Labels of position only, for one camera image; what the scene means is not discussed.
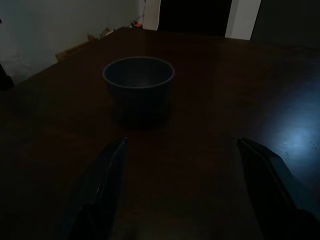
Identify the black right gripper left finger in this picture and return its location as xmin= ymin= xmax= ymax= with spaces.
xmin=62 ymin=136 xmax=129 ymax=240

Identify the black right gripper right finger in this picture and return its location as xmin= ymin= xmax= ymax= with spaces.
xmin=236 ymin=136 xmax=320 ymax=240

